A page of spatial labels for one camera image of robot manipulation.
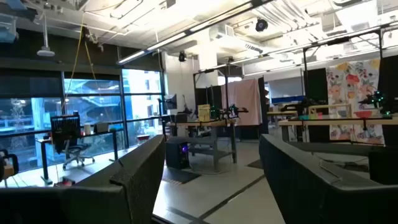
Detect black standing desk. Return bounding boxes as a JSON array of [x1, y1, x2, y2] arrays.
[[35, 129, 119, 185]]

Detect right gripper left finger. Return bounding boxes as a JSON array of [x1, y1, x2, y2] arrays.
[[62, 134, 166, 224]]

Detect hanging yellow cable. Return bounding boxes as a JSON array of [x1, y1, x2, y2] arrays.
[[60, 14, 101, 110]]

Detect black floor mat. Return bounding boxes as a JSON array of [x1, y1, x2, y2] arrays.
[[161, 167, 202, 185]]

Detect distant red bowl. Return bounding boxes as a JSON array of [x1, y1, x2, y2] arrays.
[[354, 110, 374, 119]]

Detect black office chair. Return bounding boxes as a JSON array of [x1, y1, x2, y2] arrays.
[[50, 114, 96, 170]]

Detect pink cloth curtain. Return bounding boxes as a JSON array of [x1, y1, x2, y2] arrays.
[[221, 78, 263, 127]]

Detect ceiling light strip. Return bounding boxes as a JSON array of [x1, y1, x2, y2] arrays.
[[116, 0, 259, 66]]

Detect distant wooden table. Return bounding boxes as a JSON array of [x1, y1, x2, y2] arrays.
[[277, 115, 398, 144]]

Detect round black ceiling camera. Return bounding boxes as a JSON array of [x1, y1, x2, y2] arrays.
[[255, 18, 269, 33]]

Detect white pendant lamp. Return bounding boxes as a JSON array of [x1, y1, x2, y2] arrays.
[[36, 14, 57, 58]]

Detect black curtain panel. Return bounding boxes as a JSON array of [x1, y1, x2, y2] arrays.
[[305, 68, 331, 143]]

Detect pale yellow box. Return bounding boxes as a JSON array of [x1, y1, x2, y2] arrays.
[[197, 103, 212, 123]]

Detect floral curtain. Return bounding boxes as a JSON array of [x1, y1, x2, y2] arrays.
[[325, 58, 386, 146]]

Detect distant wooden shelf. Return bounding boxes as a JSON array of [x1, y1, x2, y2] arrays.
[[307, 103, 354, 121]]

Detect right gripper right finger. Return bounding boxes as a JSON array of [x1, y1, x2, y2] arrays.
[[258, 134, 398, 224]]

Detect black computer tower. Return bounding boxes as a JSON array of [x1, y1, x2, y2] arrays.
[[165, 138, 190, 170]]

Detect grey workbench wooden top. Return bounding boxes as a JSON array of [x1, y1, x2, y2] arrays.
[[167, 119, 239, 174]]

